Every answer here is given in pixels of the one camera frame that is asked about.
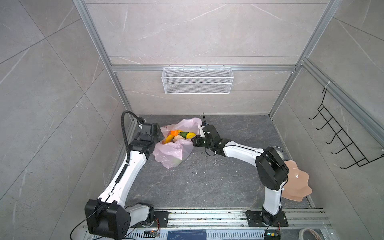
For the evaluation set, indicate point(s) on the pink plastic bag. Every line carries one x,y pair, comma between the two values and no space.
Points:
170,154

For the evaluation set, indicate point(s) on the black wire hook rack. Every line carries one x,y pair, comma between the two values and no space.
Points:
339,133

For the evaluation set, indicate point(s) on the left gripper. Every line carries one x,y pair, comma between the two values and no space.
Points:
160,136

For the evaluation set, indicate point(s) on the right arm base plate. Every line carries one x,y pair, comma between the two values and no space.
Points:
264,219

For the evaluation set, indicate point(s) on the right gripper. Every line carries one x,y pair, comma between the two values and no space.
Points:
197,143

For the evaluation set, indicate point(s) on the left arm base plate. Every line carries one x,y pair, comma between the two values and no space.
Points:
161,218

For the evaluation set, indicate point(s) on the white wire mesh basket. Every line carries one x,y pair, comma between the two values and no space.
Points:
197,80

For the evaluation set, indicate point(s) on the beige fake fruit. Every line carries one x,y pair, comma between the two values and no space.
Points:
178,137

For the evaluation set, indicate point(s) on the orange fake fruit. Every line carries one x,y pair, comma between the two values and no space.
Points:
175,133

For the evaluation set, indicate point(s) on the green fake fruit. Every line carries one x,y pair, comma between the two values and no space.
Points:
184,134

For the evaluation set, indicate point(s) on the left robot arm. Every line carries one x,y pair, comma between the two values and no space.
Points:
108,216

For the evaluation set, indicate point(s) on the yellow fake lemon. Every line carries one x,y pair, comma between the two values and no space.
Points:
190,135

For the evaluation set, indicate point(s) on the pink wavy plate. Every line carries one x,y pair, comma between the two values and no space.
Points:
297,187

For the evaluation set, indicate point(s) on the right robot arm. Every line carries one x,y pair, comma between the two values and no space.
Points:
271,168

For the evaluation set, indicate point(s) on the small grey alarm clock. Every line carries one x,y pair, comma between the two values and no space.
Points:
280,151

